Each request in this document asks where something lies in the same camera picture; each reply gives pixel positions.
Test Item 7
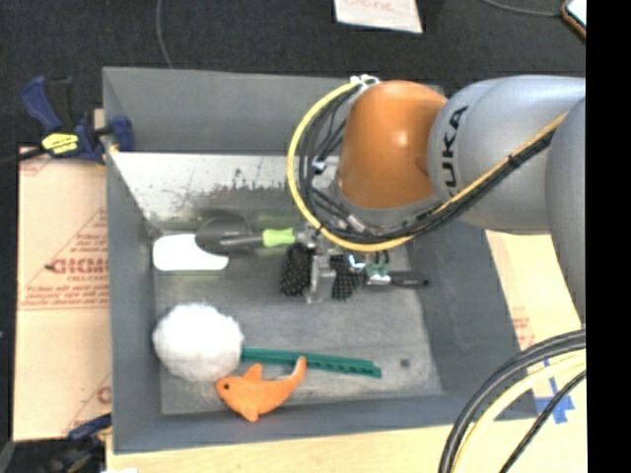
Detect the white flat oval object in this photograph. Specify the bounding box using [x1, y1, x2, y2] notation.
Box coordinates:
[152, 233, 231, 273]

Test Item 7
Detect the black dotted mesh object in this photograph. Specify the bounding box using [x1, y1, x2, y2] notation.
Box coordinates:
[279, 242, 363, 302]

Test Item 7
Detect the grey trowel with green handle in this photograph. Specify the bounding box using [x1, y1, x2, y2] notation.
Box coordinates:
[195, 214, 298, 256]

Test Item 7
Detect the white fluffy ball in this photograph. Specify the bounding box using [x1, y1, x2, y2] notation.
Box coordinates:
[151, 303, 245, 383]

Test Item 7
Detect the orange toy fish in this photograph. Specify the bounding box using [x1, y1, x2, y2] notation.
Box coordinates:
[215, 355, 309, 424]

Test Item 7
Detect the grey metal bin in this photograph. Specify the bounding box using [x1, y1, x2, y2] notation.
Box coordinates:
[101, 66, 539, 453]

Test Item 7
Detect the brown cardboard board red print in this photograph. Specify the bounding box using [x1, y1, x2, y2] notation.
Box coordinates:
[11, 146, 587, 443]

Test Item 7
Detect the dark green flat block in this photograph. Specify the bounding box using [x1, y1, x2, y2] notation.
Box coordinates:
[241, 346, 384, 380]

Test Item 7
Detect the black cylinder on white bracket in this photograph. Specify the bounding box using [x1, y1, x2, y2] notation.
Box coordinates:
[366, 272, 431, 289]

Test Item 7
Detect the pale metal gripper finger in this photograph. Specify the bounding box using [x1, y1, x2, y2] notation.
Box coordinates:
[319, 255, 336, 302]
[306, 256, 321, 305]

